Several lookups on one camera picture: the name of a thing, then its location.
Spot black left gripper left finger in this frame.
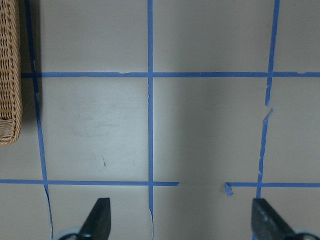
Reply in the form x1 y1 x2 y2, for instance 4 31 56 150
57 198 111 240

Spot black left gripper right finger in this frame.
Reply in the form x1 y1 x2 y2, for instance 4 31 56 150
251 198 320 240

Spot brown wicker basket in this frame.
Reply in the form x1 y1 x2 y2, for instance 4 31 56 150
0 0 23 147

